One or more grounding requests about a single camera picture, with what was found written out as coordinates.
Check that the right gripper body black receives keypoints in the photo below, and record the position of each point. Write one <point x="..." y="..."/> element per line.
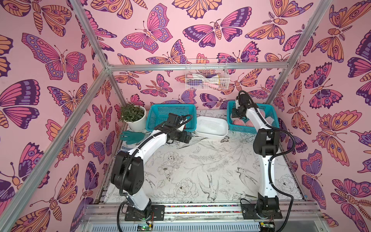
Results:
<point x="236" y="113"/>

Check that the white plastic tray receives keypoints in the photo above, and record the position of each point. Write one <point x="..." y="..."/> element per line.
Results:
<point x="218" y="136"/>

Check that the potted green plant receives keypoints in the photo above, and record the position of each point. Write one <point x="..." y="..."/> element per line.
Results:
<point x="134" y="116"/>

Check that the right teal plastic basket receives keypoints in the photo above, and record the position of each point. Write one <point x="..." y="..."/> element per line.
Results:
<point x="269" y="111"/>

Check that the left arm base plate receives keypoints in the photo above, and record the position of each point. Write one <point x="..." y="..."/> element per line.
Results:
<point x="143" y="213"/>

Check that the white wire wall basket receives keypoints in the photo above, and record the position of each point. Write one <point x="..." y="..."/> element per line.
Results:
<point x="207" y="76"/>

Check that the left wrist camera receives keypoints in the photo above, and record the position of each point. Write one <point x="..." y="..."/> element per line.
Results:
<point x="174" y="120"/>

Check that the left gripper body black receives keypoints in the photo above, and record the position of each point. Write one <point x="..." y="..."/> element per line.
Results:
<point x="181" y="136"/>

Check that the teal plastic basket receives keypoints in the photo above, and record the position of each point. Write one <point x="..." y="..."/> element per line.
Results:
<point x="269" y="111"/>
<point x="160" y="113"/>

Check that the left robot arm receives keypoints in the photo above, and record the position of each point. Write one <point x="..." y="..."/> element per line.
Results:
<point x="128" y="170"/>

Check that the aluminium front rail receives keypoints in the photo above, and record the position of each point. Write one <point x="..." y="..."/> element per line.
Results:
<point x="206" y="217"/>

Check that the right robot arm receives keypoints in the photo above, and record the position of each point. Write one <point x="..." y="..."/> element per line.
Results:
<point x="266" y="146"/>

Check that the netted apple in basket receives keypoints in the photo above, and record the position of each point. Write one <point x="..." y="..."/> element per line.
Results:
<point x="249" y="124"/>
<point x="269" y="120"/>
<point x="262" y="113"/>

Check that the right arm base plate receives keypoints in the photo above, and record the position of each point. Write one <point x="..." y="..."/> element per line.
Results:
<point x="250" y="211"/>

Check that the left teal plastic basket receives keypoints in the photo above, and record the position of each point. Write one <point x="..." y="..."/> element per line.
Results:
<point x="160" y="113"/>

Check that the green garden glove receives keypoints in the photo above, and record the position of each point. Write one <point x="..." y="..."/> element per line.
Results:
<point x="130" y="137"/>

